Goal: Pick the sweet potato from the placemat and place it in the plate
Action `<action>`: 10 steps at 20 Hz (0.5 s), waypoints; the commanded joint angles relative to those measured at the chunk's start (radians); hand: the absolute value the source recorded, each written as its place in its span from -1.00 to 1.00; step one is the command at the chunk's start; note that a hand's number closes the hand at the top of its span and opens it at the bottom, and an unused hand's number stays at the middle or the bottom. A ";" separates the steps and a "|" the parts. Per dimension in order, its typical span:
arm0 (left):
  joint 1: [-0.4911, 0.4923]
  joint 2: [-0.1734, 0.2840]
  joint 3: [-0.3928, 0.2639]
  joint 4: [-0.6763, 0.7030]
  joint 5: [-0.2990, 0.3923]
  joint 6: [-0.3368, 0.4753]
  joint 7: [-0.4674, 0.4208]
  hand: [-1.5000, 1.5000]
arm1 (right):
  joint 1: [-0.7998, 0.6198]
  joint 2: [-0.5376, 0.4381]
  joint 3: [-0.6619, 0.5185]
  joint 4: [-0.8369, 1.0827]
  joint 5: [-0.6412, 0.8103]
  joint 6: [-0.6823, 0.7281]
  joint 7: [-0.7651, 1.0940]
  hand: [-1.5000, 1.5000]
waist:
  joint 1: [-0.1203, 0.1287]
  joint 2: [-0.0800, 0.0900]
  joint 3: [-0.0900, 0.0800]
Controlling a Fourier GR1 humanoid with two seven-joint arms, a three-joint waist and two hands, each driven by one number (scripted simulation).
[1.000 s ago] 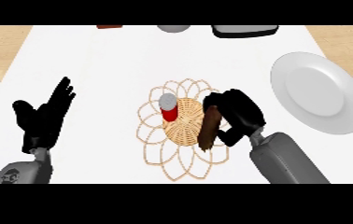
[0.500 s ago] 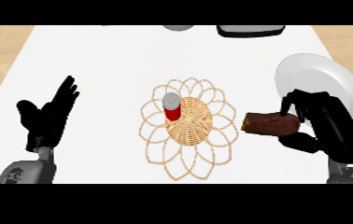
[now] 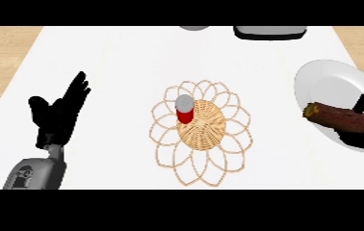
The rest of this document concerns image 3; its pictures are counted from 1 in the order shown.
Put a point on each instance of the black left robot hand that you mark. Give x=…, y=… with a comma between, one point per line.
x=56, y=116

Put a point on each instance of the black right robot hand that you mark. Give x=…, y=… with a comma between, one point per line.
x=356, y=135

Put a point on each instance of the brown sweet potato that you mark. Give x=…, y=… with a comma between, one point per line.
x=338, y=116

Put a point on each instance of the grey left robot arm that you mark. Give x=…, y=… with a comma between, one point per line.
x=38, y=173

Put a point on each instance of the white round plate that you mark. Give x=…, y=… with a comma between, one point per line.
x=332, y=90

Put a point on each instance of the woven wicker flower placemat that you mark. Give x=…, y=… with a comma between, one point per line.
x=205, y=125

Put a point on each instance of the red can with grey lid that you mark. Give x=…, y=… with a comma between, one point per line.
x=184, y=109

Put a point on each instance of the grey and black appliance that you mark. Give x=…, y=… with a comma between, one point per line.
x=270, y=32

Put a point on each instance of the grey round object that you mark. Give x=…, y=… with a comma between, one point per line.
x=195, y=28

